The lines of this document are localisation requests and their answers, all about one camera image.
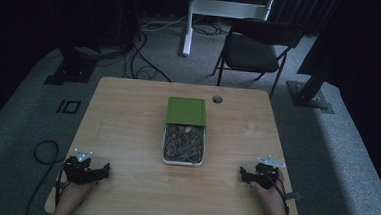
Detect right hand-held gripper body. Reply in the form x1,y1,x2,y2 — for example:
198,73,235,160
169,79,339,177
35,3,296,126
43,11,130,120
249,153,288,191

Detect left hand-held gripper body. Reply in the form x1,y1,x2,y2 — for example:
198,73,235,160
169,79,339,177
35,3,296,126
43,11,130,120
61,147,106,187

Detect green container lid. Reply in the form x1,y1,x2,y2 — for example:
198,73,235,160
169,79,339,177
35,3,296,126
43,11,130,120
164,96,209,128

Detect person's left hand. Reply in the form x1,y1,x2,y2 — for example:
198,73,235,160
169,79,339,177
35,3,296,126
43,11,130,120
55,177,99,215

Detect person's right hand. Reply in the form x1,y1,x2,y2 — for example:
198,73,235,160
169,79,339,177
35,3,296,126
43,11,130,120
248,167,290,215

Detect grey tape strip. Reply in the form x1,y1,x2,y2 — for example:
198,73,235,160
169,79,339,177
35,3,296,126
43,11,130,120
285,190,302,201

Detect pile of small dark pieces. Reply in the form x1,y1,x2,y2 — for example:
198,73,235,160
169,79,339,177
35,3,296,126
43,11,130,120
163,123,206,164

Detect black slanted stand with base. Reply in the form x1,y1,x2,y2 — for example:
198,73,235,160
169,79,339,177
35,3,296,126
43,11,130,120
283,56,339,115

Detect black folding chair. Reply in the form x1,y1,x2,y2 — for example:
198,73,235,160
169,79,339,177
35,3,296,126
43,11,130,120
210,16,306,101

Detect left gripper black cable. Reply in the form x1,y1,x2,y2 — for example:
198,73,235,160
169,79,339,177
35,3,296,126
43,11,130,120
53,165,73,208

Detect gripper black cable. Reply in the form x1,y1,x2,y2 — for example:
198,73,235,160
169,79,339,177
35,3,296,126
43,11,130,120
53,165,73,208
263,171,293,215

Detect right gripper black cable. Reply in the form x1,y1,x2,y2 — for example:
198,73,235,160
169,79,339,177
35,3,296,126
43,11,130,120
263,171,293,215

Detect black cable loop on floor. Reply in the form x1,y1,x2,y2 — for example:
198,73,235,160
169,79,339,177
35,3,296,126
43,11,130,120
25,139,66,215

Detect black stand with base plate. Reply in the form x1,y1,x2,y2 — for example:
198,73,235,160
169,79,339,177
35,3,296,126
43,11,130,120
44,44,100,89

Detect black floor cables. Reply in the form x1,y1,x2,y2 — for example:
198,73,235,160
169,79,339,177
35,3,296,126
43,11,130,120
96,28,176,83

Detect white metal stand frame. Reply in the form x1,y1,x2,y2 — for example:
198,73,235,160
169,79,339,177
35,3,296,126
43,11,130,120
182,0,277,62

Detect white floor cable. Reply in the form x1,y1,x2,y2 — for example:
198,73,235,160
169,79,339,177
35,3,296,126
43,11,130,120
140,11,189,35

